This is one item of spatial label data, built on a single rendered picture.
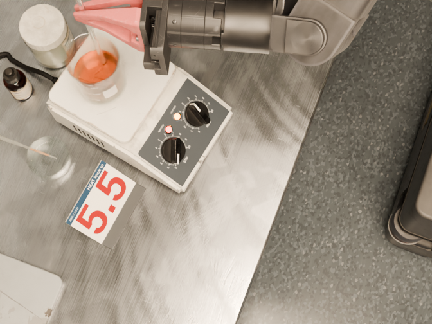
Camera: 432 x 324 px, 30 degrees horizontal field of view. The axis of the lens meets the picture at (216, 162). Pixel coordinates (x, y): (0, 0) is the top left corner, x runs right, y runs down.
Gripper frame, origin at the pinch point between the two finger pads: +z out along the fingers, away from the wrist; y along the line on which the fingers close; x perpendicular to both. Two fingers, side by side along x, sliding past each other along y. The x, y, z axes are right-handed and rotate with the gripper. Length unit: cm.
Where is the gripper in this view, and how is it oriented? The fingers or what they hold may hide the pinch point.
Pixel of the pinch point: (82, 13)
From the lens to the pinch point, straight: 85.7
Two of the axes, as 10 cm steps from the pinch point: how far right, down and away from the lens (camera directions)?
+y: -0.8, 9.6, -2.6
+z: -10.0, -0.8, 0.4
